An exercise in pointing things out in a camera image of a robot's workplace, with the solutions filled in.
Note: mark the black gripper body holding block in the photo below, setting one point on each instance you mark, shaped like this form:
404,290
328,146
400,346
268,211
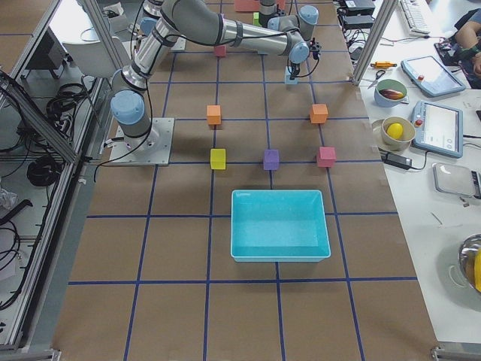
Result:
294,70

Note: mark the carrying gripper black finger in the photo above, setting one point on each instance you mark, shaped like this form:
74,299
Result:
291,70

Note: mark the silver robot arm near pink tray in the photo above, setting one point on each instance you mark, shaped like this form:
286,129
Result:
272,17

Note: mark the orange foam block window side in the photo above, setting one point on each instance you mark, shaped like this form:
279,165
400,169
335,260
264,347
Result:
318,113

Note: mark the green foam block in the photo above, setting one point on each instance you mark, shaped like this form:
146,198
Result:
256,19

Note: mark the magenta foam block near base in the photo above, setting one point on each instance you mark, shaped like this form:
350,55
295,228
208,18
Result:
220,51

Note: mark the scissors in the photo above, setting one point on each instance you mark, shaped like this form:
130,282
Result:
378,75

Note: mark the purple foam block centre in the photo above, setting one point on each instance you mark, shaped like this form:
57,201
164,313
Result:
271,160

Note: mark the orange foam block base side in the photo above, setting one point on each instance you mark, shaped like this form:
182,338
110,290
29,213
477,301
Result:
214,115

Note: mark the gold cylinder tool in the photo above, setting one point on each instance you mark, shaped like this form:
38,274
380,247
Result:
383,65

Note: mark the pink foam block far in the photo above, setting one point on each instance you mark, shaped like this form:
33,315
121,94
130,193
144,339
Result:
326,157

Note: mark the blue bowl with fruit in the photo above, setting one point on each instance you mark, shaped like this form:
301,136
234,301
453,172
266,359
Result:
389,93

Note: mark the yellow foam block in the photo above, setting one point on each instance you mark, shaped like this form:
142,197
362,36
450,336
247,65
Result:
218,159

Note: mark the cream bowl with lemon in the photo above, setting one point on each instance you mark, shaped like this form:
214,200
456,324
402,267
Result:
396,133

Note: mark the blue teach pendant upper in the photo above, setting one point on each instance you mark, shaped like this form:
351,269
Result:
431,76

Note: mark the blue teach pendant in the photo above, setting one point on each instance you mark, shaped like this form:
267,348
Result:
438,128
431,76

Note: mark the white keyboard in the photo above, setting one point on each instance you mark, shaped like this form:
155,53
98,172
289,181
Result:
413,18

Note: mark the black power adapter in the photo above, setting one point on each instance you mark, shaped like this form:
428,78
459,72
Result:
397,161

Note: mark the blue teach pendant lower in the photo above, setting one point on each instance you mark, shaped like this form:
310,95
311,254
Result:
438,128

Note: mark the cyan plastic tray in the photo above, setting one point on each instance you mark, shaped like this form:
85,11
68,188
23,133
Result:
278,226

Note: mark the grey digital scale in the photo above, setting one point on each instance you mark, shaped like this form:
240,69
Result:
457,180

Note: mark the steel bowl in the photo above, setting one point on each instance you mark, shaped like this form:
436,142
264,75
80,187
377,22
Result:
469,261

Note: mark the aluminium frame post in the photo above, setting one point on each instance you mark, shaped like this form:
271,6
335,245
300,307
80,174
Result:
380,23

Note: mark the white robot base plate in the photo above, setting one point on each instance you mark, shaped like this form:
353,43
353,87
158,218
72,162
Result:
156,150

